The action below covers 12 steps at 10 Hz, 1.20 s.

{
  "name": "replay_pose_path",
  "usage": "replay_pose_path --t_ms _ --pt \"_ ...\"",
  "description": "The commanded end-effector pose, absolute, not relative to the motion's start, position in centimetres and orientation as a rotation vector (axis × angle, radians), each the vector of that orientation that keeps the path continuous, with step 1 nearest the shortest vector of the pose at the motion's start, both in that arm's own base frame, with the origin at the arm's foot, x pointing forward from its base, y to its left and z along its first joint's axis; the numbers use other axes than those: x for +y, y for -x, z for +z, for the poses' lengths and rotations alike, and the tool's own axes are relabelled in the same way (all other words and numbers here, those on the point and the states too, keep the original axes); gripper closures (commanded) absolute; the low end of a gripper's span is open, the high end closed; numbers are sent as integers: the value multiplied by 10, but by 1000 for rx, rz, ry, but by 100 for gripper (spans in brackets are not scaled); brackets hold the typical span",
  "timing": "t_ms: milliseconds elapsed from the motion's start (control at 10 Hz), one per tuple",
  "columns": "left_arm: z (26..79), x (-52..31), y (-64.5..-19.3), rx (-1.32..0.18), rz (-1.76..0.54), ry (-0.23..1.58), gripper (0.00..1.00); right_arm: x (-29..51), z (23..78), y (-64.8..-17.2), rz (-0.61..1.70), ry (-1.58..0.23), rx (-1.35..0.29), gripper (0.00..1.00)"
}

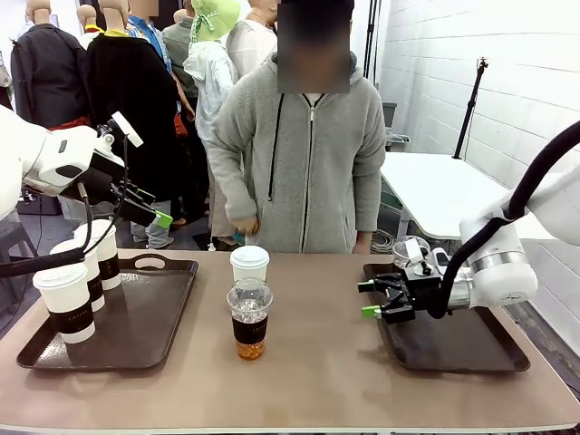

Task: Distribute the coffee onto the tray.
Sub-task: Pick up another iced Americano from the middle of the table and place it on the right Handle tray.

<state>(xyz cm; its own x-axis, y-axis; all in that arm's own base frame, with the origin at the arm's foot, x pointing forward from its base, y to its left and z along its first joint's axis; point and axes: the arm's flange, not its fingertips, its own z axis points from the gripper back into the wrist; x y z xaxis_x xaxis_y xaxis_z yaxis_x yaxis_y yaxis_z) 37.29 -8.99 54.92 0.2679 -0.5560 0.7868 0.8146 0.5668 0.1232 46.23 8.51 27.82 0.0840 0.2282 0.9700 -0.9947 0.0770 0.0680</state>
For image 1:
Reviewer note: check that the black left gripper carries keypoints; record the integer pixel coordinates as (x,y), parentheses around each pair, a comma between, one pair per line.
(106,181)

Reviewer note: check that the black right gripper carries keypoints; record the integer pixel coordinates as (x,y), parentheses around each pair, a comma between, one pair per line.
(419,294)

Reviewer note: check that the person left forearm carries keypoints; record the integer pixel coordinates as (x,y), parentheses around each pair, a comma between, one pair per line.
(369,195)

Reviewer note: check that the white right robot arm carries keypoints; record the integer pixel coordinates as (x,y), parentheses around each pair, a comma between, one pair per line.
(503,267)

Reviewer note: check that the person right forearm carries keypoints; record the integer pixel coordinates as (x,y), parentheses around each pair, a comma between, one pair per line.
(238,186)

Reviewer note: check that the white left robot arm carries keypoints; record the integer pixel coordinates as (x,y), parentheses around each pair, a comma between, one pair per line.
(41,158)

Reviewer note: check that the white lidded paper coffee cup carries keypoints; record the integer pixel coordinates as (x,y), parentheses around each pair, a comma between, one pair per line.
(249,267)
(109,258)
(93,276)
(68,303)

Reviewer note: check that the dark brown serving tray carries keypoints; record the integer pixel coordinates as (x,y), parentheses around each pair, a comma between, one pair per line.
(453,344)
(136,326)

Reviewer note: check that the person left hand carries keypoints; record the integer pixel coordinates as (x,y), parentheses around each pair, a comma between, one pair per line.
(361,242)

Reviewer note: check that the person right hand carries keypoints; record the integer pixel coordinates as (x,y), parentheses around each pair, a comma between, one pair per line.
(246,225)

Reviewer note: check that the mannequin black robe yellow collar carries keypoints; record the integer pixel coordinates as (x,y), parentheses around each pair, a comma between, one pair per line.
(131,113)

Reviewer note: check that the black equipment box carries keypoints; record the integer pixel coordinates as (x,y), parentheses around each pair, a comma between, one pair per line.
(38,206)

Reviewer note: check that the clear plastic iced-tea cup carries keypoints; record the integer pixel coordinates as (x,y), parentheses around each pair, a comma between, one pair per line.
(249,317)

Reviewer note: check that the white folding table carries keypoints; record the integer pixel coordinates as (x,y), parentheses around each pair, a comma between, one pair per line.
(439,190)

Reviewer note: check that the person in grey hoodie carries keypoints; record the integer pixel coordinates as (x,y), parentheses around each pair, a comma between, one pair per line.
(308,172)

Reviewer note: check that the mannequin in grey-green jacket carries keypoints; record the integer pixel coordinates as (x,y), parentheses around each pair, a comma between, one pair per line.
(179,59)

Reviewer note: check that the person in blue patterned shirt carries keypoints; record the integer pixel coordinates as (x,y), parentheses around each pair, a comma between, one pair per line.
(156,50)

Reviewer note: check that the mannequin in dark coat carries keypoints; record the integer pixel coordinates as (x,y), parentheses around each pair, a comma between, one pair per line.
(45,77)

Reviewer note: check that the grey bin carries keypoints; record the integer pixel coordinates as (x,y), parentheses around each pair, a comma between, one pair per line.
(389,118)

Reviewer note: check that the mannequin in white shirt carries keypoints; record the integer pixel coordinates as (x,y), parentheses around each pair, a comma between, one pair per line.
(251,45)

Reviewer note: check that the black tripod stand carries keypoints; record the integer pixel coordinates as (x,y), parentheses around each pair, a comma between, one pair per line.
(471,104)

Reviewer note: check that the black stand poles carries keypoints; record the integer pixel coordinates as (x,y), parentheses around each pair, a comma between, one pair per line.
(371,41)

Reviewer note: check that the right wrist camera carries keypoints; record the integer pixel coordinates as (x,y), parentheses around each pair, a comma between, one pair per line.
(423,260)

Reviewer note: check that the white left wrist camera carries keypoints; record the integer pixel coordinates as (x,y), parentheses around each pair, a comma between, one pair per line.
(128,129)

